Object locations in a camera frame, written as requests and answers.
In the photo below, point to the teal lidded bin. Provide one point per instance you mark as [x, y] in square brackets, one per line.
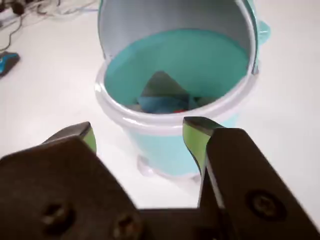
[175, 52]

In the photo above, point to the blue black computer mouse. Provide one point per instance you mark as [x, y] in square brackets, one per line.
[8, 62]

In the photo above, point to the black power adapter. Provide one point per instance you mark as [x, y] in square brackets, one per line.
[18, 8]

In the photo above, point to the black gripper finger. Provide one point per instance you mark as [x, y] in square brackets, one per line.
[50, 190]
[245, 180]

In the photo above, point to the grey scrap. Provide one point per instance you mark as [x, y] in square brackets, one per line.
[162, 85]

